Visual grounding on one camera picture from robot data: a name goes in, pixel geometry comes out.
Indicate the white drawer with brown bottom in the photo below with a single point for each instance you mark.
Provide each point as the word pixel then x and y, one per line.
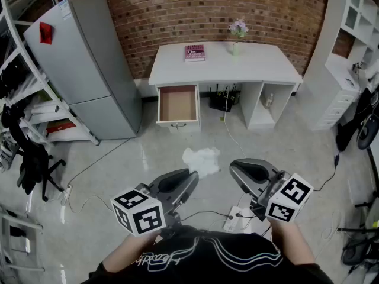
pixel 177 103

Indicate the person's right forearm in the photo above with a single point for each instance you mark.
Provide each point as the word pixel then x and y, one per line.
pixel 291 241

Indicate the small white bottle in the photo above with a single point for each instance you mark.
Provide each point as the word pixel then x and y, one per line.
pixel 269 100

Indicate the white blue sticker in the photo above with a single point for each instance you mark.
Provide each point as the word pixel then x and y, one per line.
pixel 65 11

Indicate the black office chair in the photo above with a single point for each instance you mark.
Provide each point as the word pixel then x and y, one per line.
pixel 31 158

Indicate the black router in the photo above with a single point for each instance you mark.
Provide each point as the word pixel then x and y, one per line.
pixel 220 102

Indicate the white wooden hutch cabinet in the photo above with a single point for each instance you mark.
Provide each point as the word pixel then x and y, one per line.
pixel 325 84

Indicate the red cloth piece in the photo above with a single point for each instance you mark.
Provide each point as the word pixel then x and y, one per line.
pixel 46 33

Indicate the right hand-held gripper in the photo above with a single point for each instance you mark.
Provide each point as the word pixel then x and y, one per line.
pixel 291 195

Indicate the pink book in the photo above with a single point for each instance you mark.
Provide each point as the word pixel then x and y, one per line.
pixel 195 53

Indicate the black bag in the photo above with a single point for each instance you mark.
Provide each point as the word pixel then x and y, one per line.
pixel 346 135

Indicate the red flat box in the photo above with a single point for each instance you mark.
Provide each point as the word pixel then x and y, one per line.
pixel 60 126

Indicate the white cloth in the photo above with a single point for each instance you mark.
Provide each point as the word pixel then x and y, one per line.
pixel 202 160

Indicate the white desk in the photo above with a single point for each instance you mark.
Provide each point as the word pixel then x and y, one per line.
pixel 237 69

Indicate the person's left forearm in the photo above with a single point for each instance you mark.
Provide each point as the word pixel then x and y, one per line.
pixel 130 250

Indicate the white long boxes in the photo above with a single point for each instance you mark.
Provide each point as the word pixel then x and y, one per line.
pixel 46 108

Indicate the black round device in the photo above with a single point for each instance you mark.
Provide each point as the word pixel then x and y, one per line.
pixel 367 132

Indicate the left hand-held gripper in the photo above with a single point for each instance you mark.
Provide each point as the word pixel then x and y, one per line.
pixel 139 211

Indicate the black floor stand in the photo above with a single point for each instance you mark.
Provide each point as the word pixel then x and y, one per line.
pixel 359 250

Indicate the large white power strip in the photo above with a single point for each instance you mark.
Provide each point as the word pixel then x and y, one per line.
pixel 234 220

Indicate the grey refrigerator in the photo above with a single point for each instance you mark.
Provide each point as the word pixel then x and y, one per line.
pixel 80 69

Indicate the person's black printed shirt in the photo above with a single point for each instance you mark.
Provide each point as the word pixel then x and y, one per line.
pixel 207 262

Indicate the white metal shelf rack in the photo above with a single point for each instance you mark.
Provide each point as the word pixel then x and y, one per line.
pixel 29 69

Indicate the small white power strip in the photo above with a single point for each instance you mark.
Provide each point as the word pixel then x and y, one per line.
pixel 67 194

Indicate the white low frame rack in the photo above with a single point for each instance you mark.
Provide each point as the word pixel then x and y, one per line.
pixel 17 220

